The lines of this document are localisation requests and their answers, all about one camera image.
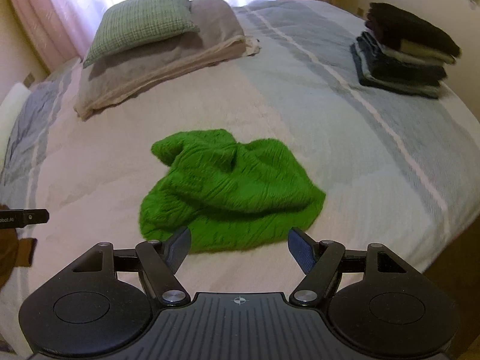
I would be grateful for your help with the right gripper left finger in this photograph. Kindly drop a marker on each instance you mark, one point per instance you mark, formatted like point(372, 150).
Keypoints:
point(159, 262)

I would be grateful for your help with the stack of folded dark clothes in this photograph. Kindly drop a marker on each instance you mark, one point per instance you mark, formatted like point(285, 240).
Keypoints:
point(402, 53)

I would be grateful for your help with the beige folded blanket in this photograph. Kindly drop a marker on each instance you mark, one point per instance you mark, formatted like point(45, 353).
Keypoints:
point(115, 78)

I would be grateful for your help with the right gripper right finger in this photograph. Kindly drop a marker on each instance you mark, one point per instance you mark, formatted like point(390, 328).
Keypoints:
point(320, 262)

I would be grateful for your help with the wall power socket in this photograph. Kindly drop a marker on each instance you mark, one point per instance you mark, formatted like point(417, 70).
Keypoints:
point(29, 80)

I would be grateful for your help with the brown garment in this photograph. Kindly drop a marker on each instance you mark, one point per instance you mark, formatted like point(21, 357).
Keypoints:
point(15, 252)

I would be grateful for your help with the green checked cushion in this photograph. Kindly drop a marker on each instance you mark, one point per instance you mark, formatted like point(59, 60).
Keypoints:
point(135, 23)

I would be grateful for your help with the green knitted sweater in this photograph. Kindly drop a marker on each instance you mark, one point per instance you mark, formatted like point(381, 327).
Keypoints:
point(230, 195)

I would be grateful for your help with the white quilted bolster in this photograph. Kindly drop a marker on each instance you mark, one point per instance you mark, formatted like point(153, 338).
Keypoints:
point(11, 107)

